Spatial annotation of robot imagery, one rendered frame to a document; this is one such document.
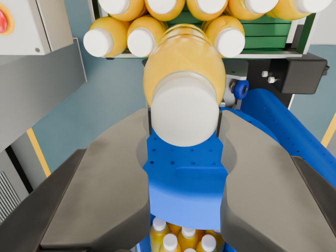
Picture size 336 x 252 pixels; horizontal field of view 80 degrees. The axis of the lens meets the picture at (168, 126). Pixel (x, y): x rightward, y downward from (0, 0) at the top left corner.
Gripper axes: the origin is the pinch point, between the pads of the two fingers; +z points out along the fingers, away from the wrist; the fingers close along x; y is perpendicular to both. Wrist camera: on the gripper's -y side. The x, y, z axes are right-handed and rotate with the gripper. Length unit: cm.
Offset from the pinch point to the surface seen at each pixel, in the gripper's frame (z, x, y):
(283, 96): 114, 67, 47
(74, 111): 130, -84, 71
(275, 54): 31.8, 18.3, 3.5
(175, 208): 6.8, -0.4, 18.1
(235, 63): 43.7, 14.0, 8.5
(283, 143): 58, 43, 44
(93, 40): 21.8, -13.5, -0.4
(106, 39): 21.9, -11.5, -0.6
